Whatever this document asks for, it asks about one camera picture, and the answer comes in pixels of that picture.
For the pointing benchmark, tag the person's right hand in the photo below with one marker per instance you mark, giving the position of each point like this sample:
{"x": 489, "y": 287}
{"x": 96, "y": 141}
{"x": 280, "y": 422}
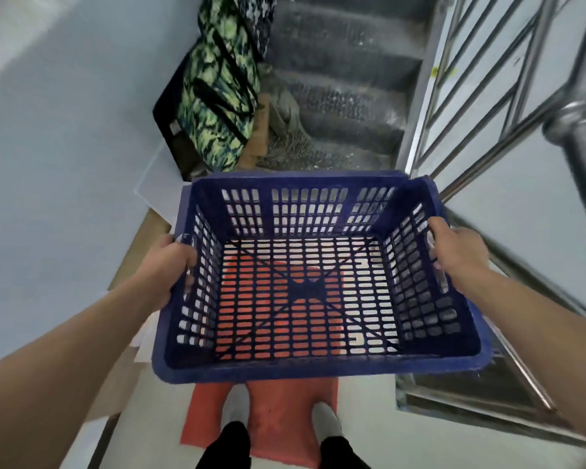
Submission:
{"x": 461, "y": 253}

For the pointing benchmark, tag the person's left hand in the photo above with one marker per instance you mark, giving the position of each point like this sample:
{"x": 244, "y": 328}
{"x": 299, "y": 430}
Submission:
{"x": 163, "y": 273}

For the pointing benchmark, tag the person's left thumb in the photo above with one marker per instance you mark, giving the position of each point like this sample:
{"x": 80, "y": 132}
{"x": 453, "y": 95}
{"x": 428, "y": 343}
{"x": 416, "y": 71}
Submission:
{"x": 185, "y": 256}

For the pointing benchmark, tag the person's right thumb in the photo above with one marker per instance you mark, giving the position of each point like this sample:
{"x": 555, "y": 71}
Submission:
{"x": 439, "y": 231}

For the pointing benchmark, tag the blue plastic slotted basket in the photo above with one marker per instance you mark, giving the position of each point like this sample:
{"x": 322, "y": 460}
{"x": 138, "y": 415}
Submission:
{"x": 317, "y": 368}

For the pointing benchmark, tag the person's right forearm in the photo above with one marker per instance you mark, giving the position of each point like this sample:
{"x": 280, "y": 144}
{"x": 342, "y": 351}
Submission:
{"x": 547, "y": 346}

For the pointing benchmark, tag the person's left forearm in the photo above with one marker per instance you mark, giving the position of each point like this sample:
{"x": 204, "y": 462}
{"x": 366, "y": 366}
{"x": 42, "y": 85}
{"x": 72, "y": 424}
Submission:
{"x": 63, "y": 371}

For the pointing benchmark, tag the white flat board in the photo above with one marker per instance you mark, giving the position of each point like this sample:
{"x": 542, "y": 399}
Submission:
{"x": 161, "y": 185}

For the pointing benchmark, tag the black bag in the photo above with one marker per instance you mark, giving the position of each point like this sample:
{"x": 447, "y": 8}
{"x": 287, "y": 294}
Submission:
{"x": 173, "y": 122}

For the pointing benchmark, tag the small brown cardboard piece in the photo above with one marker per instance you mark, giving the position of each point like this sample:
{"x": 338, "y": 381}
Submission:
{"x": 254, "y": 136}

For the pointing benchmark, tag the green patterned fabric bag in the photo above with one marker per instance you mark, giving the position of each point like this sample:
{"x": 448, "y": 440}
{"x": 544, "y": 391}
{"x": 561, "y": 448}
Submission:
{"x": 215, "y": 102}

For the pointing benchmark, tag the person's left shoe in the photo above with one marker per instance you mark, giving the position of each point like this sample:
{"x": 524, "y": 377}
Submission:
{"x": 235, "y": 405}

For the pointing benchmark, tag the person's shoe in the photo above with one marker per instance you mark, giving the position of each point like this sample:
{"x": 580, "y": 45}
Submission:
{"x": 235, "y": 405}
{"x": 326, "y": 420}

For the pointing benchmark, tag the steel stair railing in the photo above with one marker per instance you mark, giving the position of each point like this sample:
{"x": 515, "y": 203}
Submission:
{"x": 574, "y": 126}

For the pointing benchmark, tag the grey crumpled cloth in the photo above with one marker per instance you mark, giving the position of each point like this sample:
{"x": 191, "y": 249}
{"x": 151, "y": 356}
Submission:
{"x": 288, "y": 117}

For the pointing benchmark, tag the grey stone staircase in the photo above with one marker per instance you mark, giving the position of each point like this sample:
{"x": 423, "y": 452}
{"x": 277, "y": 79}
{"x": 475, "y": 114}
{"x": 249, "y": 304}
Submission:
{"x": 351, "y": 82}

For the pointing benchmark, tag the orange floor mat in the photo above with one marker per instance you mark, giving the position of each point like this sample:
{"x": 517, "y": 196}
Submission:
{"x": 278, "y": 420}

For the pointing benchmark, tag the person's left leg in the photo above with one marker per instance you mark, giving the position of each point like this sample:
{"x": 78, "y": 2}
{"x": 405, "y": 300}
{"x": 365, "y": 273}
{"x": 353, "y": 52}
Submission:
{"x": 224, "y": 449}

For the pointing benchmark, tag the person's leg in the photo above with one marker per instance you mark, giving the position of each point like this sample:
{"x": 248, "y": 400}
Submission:
{"x": 224, "y": 449}
{"x": 342, "y": 456}

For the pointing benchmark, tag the person's right shoe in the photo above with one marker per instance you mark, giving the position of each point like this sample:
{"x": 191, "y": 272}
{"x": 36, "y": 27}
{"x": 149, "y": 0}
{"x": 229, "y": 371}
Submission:
{"x": 326, "y": 420}

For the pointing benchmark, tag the person's right leg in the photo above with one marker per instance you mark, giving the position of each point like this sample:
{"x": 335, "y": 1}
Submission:
{"x": 342, "y": 456}

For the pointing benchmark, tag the dark speckled fabric bag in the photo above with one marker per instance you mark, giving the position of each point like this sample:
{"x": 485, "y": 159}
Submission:
{"x": 259, "y": 21}

